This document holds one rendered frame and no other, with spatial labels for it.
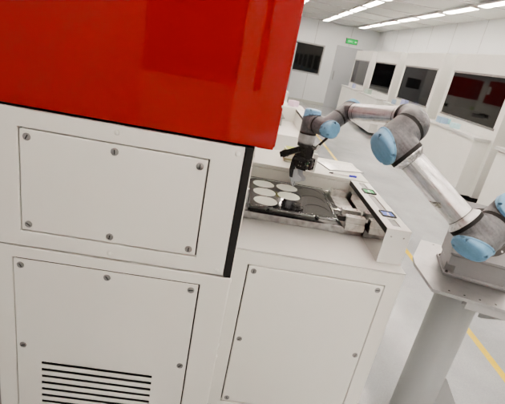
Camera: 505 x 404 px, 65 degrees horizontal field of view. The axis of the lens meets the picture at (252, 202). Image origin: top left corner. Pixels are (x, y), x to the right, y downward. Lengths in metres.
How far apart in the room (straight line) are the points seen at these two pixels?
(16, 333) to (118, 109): 0.81
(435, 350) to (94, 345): 1.28
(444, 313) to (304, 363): 0.58
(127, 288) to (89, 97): 0.56
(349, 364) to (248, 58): 1.22
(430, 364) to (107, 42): 1.62
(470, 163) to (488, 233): 4.90
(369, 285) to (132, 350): 0.84
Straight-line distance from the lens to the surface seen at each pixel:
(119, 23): 1.08
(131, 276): 1.26
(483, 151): 6.34
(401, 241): 1.54
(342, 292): 1.52
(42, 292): 1.39
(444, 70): 8.21
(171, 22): 1.05
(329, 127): 1.68
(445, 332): 1.79
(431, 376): 1.91
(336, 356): 1.70
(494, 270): 1.68
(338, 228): 1.69
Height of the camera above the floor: 1.46
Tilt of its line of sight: 21 degrees down
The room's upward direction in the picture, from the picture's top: 11 degrees clockwise
